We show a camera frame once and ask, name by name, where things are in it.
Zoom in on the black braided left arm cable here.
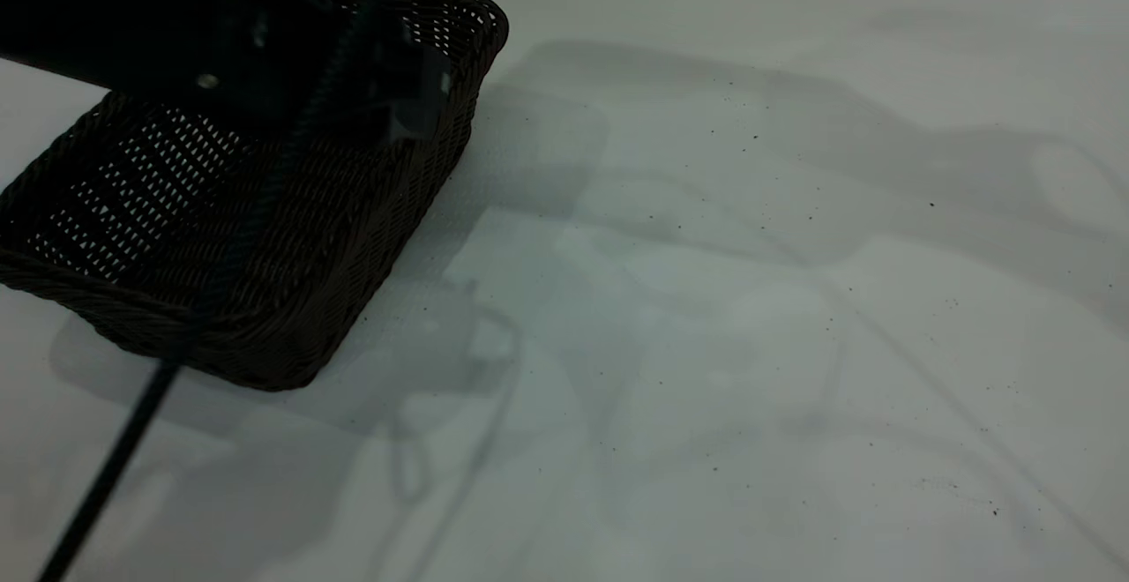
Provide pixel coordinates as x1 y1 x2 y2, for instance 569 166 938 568
35 0 407 582

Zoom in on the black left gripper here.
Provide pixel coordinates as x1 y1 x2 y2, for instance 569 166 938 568
203 0 452 147

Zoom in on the black woven basket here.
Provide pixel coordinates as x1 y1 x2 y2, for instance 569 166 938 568
0 0 510 392

